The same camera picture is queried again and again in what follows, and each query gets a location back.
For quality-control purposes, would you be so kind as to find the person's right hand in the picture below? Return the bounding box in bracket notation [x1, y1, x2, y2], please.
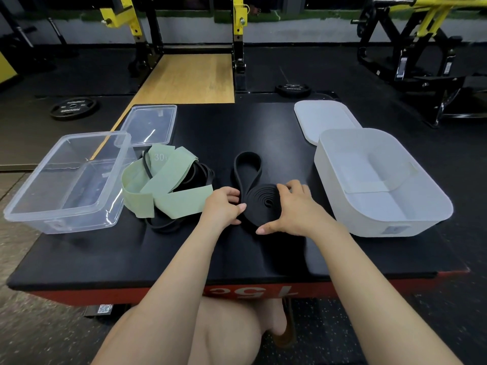
[255, 179, 349, 244]

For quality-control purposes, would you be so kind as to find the person's left hand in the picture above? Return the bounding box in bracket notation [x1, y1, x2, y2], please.
[199, 187, 248, 232]

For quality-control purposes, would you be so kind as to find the wide black resistance band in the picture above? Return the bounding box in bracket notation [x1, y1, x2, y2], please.
[233, 151, 284, 229]

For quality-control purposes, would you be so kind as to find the thin black resistance band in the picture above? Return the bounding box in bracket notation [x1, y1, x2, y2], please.
[142, 149, 217, 232]

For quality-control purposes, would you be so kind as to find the white plastic bin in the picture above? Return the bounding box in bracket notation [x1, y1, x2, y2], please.
[314, 128, 455, 238]

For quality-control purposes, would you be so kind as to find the clear plastic container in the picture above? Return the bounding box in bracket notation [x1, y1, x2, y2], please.
[3, 131, 137, 235]

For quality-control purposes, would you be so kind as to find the person's left forearm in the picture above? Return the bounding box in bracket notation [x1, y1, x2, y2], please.
[91, 222, 225, 365]

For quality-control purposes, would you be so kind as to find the person's right forearm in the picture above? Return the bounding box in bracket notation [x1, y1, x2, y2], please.
[323, 230, 465, 365]

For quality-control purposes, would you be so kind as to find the person's left leg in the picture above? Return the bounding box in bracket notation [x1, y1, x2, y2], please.
[91, 296, 289, 365]

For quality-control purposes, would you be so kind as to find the white plastic lid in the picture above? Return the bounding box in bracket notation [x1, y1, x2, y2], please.
[293, 100, 363, 147]

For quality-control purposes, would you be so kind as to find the brown sandal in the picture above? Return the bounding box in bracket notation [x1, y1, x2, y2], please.
[272, 297, 297, 348]

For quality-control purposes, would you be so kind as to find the clear plastic lid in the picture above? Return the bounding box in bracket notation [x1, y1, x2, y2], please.
[115, 104, 178, 147]

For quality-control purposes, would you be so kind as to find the black plyo platform red side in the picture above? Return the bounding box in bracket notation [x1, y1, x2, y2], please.
[6, 93, 471, 308]

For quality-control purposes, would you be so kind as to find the black weight plate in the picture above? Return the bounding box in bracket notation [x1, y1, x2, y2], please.
[275, 83, 312, 98]
[49, 97, 100, 122]

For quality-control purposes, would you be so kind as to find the wooden lifting platform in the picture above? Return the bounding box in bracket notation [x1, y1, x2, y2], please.
[91, 53, 236, 161]

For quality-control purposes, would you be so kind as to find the yellow black squat rack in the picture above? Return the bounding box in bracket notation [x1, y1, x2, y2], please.
[99, 0, 252, 92]

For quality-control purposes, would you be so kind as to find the yellow black exercise machine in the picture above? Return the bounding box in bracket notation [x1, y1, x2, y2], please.
[351, 0, 487, 128]

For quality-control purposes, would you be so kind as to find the black upright bar holder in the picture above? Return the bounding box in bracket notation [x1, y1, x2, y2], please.
[46, 17, 80, 59]

